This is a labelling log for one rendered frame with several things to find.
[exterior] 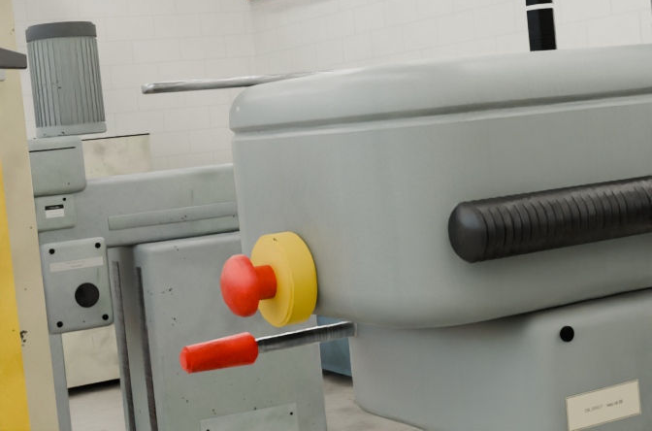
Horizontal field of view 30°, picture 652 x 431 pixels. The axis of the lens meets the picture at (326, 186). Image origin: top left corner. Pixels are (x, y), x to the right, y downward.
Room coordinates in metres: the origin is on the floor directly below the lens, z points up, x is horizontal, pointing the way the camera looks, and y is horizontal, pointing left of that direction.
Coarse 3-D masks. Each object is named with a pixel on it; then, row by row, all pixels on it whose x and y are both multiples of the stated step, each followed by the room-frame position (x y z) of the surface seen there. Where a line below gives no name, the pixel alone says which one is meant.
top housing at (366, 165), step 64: (384, 64) 0.72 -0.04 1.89; (448, 64) 0.71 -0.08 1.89; (512, 64) 0.73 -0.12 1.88; (576, 64) 0.75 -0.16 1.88; (640, 64) 0.77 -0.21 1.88; (256, 128) 0.83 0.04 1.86; (320, 128) 0.75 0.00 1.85; (384, 128) 0.70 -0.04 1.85; (448, 128) 0.70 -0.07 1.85; (512, 128) 0.72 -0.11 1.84; (576, 128) 0.74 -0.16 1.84; (640, 128) 0.77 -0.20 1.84; (256, 192) 0.83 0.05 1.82; (320, 192) 0.75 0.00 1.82; (384, 192) 0.71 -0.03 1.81; (448, 192) 0.70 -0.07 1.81; (512, 192) 0.72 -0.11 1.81; (320, 256) 0.76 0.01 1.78; (384, 256) 0.71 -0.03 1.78; (448, 256) 0.70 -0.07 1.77; (512, 256) 0.71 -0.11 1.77; (576, 256) 0.74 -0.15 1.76; (640, 256) 0.76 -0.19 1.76; (384, 320) 0.72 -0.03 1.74; (448, 320) 0.71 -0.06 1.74
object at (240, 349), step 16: (240, 336) 0.87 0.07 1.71; (272, 336) 0.89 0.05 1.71; (288, 336) 0.89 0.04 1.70; (304, 336) 0.90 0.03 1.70; (320, 336) 0.90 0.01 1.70; (336, 336) 0.91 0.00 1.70; (192, 352) 0.85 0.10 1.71; (208, 352) 0.86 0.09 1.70; (224, 352) 0.86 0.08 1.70; (240, 352) 0.86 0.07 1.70; (256, 352) 0.87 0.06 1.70; (192, 368) 0.85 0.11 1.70; (208, 368) 0.86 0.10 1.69; (224, 368) 0.87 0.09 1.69
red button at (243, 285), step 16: (240, 256) 0.77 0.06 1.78; (224, 272) 0.77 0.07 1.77; (240, 272) 0.76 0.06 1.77; (256, 272) 0.77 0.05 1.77; (272, 272) 0.77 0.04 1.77; (224, 288) 0.77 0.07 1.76; (240, 288) 0.75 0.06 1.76; (256, 288) 0.75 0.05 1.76; (272, 288) 0.77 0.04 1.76; (240, 304) 0.76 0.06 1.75; (256, 304) 0.76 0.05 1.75
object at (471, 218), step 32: (544, 192) 0.70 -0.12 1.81; (576, 192) 0.70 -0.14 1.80; (608, 192) 0.71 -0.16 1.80; (640, 192) 0.72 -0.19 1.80; (448, 224) 0.69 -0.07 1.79; (480, 224) 0.66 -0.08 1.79; (512, 224) 0.67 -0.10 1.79; (544, 224) 0.68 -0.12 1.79; (576, 224) 0.69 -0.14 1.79; (608, 224) 0.70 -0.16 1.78; (640, 224) 0.72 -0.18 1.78; (480, 256) 0.66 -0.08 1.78
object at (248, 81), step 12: (312, 72) 0.91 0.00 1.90; (324, 72) 0.92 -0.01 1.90; (144, 84) 0.85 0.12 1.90; (156, 84) 0.84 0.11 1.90; (168, 84) 0.85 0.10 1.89; (180, 84) 0.85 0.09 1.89; (192, 84) 0.86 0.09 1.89; (204, 84) 0.86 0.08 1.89; (216, 84) 0.87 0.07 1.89; (228, 84) 0.87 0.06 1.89; (240, 84) 0.88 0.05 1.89; (252, 84) 0.88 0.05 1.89
